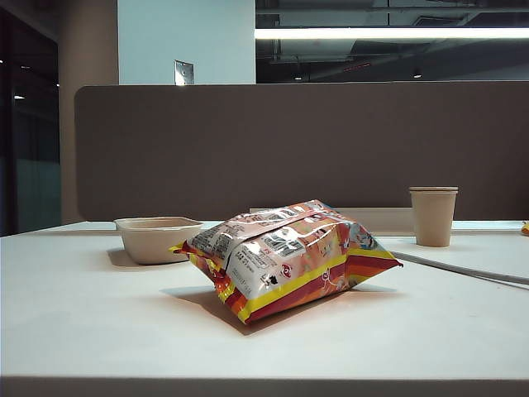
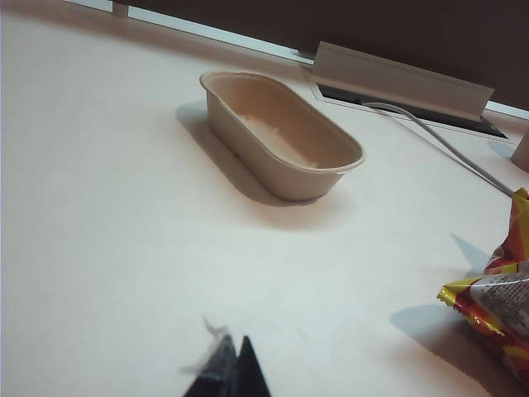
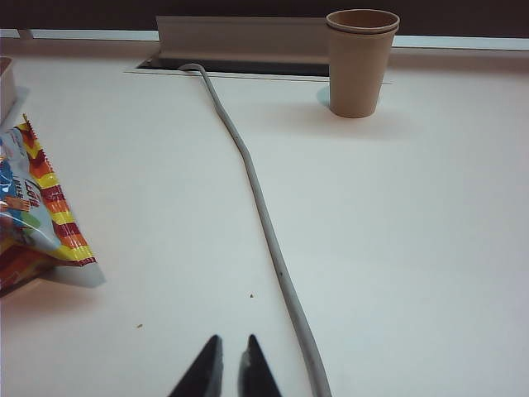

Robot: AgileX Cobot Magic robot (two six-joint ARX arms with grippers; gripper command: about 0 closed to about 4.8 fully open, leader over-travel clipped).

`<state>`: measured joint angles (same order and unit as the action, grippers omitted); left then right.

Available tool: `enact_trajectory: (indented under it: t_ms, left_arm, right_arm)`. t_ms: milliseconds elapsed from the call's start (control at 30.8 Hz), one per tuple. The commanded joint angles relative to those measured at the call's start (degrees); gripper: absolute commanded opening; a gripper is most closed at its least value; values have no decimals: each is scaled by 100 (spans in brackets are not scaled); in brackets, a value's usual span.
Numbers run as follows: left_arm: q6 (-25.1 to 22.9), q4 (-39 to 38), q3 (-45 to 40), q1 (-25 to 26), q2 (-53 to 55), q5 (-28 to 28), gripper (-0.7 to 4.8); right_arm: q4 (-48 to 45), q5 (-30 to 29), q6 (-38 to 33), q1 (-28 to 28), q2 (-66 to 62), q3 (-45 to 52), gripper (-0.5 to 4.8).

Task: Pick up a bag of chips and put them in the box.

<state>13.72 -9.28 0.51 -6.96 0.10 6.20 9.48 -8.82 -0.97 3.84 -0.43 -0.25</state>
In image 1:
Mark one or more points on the silver metal wall plate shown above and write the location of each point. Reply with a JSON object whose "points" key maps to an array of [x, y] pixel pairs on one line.
{"points": [[184, 72]]}

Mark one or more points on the black pendant ceiling lamp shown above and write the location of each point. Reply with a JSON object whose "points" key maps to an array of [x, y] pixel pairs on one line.
{"points": [[417, 75]]}

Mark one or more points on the brown desk partition panel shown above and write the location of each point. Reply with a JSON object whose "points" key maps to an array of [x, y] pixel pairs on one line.
{"points": [[289, 144]]}

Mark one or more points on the beige paper cup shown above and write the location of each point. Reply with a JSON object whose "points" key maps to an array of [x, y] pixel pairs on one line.
{"points": [[434, 219]]}

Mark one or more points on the beige round column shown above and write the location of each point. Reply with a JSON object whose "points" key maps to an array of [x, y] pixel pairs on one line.
{"points": [[87, 49]]}

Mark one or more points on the small yellow object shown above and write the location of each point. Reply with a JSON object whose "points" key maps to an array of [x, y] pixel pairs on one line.
{"points": [[525, 228]]}

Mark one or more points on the white ceiling light strip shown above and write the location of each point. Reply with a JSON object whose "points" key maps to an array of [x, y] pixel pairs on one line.
{"points": [[372, 33]]}

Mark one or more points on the orange yellow chips bag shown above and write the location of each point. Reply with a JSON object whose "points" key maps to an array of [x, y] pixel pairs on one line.
{"points": [[289, 256]]}

